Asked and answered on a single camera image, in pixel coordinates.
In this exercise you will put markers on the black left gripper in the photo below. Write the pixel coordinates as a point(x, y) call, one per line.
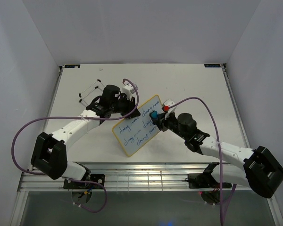
point(131, 105)

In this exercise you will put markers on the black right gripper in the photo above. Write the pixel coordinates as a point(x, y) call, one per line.
point(161, 122)

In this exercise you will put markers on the blue whiteboard eraser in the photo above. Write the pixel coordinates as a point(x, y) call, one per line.
point(154, 115)

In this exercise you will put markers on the yellow framed whiteboard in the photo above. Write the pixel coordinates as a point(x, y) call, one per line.
point(133, 134)

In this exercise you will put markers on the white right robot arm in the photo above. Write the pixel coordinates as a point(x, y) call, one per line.
point(255, 168)

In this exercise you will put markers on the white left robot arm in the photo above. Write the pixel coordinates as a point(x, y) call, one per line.
point(50, 151)

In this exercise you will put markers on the blue label right corner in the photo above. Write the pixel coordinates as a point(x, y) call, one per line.
point(212, 65)

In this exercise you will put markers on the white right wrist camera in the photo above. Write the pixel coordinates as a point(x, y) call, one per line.
point(168, 108)

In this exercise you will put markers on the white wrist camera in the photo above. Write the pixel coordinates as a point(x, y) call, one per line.
point(168, 108)
point(129, 89)

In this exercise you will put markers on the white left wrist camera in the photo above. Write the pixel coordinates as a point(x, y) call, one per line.
point(129, 89)

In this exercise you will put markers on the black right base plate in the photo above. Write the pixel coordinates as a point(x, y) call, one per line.
point(202, 180)

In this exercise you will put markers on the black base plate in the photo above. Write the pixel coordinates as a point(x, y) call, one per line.
point(98, 181)
point(202, 180)

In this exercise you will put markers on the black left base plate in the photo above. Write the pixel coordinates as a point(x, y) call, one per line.
point(98, 181)

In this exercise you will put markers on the aluminium rail frame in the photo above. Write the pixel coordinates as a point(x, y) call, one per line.
point(161, 165)

